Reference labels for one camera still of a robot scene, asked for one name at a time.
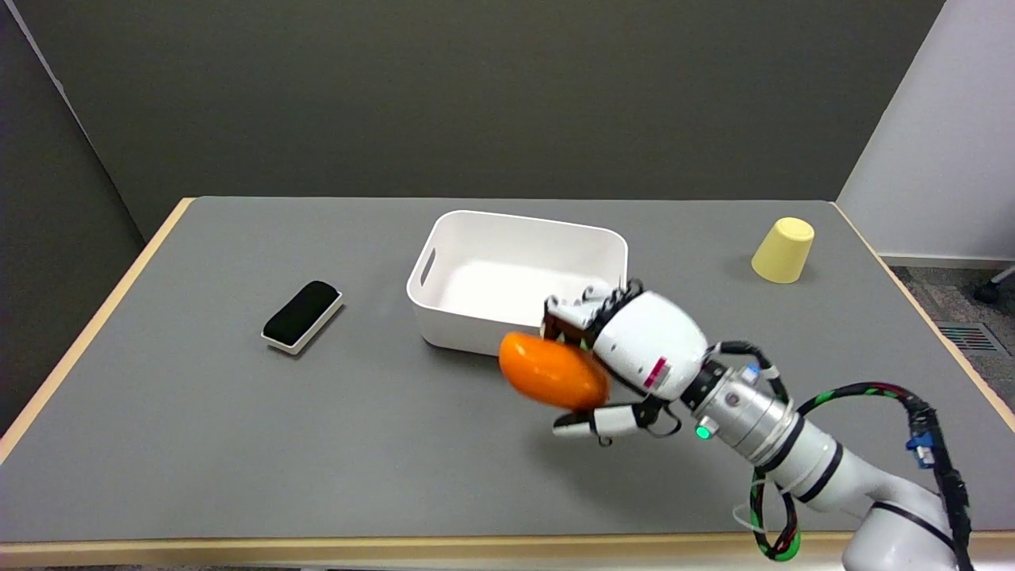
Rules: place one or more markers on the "black whiteboard eraser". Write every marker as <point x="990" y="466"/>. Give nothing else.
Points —
<point x="302" y="316"/>

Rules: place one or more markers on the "yellow upturned cup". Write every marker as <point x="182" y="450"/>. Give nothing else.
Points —
<point x="783" y="251"/>

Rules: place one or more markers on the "floor vent grille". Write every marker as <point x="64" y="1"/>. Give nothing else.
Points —
<point x="969" y="339"/>

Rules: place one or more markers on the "white plastic storage bin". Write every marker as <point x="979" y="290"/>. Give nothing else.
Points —
<point x="507" y="277"/>

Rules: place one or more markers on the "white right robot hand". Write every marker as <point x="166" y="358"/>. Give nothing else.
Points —
<point x="646" y="349"/>

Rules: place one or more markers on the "orange mango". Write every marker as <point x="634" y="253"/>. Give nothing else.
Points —
<point x="552" y="370"/>

